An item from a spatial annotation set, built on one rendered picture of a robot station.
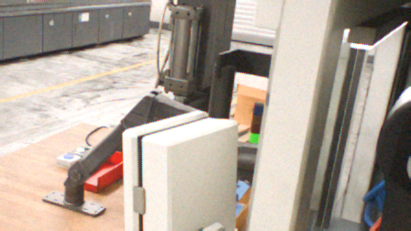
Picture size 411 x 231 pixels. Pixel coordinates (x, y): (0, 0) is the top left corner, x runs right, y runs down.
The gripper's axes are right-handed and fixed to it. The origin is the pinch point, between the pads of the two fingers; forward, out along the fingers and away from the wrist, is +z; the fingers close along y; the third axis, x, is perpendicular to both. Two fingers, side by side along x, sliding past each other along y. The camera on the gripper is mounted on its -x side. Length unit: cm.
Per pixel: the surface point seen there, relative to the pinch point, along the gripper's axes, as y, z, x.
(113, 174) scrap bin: 0.8, 8.4, 42.6
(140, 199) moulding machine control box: -57, -79, -13
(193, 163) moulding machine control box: -51, -81, -18
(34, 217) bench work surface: -30, -7, 49
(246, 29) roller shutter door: 771, 564, 271
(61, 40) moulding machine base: 427, 358, 444
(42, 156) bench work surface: 4, 15, 77
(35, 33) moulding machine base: 386, 313, 448
